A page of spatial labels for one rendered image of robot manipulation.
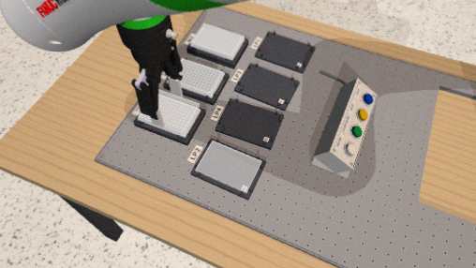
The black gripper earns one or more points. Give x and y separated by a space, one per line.
144 86

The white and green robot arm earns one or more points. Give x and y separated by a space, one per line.
65 25

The grey button panel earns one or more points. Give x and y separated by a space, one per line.
346 126

